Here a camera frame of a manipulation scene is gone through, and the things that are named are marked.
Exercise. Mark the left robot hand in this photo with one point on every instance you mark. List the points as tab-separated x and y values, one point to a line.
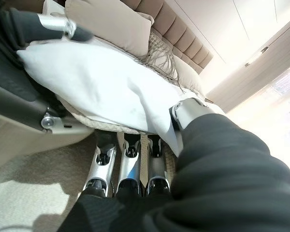
4	36

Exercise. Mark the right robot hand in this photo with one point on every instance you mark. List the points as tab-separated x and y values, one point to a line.
207	181

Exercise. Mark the white duvet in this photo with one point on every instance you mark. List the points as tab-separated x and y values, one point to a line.
99	84

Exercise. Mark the pale white pillow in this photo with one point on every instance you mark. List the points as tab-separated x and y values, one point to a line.
53	6

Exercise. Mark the large beige pillow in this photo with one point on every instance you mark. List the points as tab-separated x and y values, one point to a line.
106	21
188	75

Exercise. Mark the brown wooden door panel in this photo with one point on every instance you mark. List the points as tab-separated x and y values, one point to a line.
256	79

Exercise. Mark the woven fringed cushion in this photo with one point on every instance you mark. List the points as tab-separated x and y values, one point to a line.
157	46

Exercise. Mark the tufted upholstered headboard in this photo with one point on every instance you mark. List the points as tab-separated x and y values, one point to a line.
178	31

